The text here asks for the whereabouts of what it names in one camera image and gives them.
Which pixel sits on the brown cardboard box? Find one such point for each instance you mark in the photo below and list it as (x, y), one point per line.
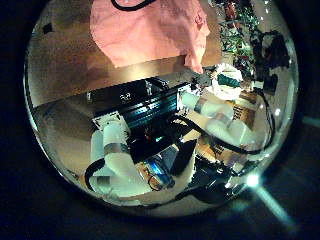
(246, 113)

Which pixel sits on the blue shiny object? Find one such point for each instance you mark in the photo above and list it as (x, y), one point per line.
(160, 171)

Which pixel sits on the pink cloth garment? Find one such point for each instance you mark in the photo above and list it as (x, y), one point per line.
(150, 33)

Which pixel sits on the colourful wiring clutter pile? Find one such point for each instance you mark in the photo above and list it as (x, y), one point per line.
(238, 36)

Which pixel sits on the white roll with green band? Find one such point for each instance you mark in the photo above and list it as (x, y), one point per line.
(226, 81)

